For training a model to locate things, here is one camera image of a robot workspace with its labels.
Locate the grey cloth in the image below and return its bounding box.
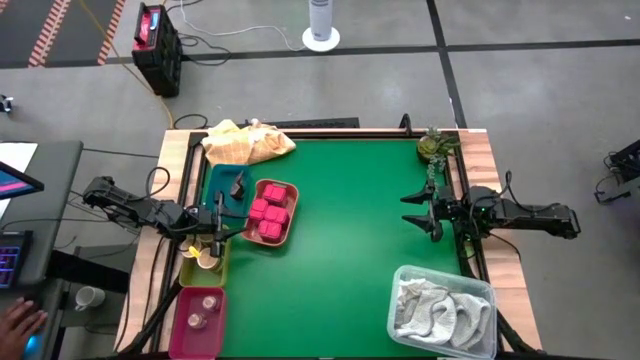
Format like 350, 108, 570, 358
394, 278, 491, 351

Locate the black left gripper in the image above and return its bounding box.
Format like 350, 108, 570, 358
172, 191, 250, 259

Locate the pink plastic bin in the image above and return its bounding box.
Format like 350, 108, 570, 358
168, 286, 229, 360

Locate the grey desk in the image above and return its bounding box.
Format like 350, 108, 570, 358
0, 139, 85, 360

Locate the yellow checked cloth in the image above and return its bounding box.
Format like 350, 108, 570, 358
201, 118, 297, 167

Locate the pink cube top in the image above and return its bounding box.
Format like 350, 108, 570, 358
262, 182, 289, 205

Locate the green table mat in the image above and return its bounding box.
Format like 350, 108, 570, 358
199, 138, 464, 359

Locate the orange plastic bin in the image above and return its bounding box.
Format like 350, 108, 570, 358
241, 178, 300, 249

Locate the long black power strip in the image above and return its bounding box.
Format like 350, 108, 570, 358
234, 117, 361, 130

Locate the computer monitor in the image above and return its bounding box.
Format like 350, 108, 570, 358
0, 159, 46, 201

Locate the black equipment with cables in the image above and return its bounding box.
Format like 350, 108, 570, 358
593, 139, 640, 206

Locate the white mug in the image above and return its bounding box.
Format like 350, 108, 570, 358
74, 285, 107, 312

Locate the clear plastic container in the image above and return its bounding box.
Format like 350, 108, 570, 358
387, 264, 499, 360

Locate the white floor cable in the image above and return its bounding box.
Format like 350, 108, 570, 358
178, 0, 307, 53

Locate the black floor cable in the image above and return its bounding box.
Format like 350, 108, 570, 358
178, 32, 234, 67

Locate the pink cube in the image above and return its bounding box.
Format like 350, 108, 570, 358
262, 182, 289, 205
257, 220, 284, 244
248, 198, 270, 222

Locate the person's hand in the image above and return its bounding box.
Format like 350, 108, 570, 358
0, 297, 50, 360

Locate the yellow floor cable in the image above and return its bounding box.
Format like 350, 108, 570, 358
77, 0, 175, 129

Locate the yellow-green plastic bin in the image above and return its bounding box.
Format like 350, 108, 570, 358
178, 227, 232, 289

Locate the backlit keyboard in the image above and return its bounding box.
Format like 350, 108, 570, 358
0, 229, 35, 290

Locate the white paper sheet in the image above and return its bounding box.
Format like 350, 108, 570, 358
0, 142, 39, 174

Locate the potted succulent plant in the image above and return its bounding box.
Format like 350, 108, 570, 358
417, 126, 462, 189

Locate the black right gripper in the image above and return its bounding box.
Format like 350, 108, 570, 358
399, 179, 484, 244

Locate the white pole base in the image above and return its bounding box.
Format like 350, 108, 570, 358
301, 0, 342, 53

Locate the black computer mouse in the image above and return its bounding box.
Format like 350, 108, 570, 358
22, 332, 44, 359

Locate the teal plastic bin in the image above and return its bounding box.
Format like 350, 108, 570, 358
203, 163, 256, 221

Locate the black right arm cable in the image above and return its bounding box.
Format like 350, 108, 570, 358
502, 169, 564, 216

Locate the black crate with red top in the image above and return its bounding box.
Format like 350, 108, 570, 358
131, 2, 184, 99

